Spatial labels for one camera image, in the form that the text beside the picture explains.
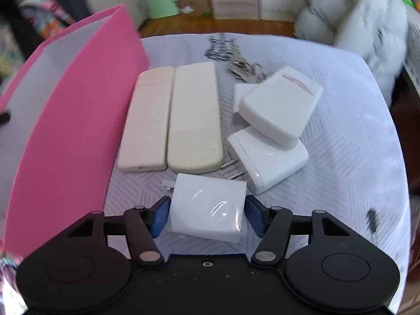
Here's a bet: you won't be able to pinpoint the white patterned cloth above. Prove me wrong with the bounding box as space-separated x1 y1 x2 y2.
105 33 412 306

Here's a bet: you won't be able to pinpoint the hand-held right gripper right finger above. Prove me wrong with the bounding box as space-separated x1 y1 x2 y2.
245 195 363 266

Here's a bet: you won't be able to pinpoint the cream remote control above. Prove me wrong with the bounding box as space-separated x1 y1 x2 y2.
167 61 224 174

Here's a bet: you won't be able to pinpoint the glossy white charger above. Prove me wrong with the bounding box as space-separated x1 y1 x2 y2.
162 173 247 244

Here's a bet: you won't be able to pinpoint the white charger with metal prongs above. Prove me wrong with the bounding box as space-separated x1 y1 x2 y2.
220 126 309 194

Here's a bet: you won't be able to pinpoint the white fur coat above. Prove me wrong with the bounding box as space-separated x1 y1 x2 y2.
293 0 409 106

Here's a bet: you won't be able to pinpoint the brown cardboard box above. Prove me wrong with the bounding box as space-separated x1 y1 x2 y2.
176 0 213 15

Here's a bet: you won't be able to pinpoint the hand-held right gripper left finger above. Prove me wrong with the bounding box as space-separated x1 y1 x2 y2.
57 196 171 268

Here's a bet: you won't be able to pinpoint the pink cardboard box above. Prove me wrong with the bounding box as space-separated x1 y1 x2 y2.
0 4 151 260

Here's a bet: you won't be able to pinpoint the silver keys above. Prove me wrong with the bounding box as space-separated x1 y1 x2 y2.
228 57 266 81

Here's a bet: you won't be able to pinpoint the white charger with red print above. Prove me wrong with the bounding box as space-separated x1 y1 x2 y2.
237 66 324 148

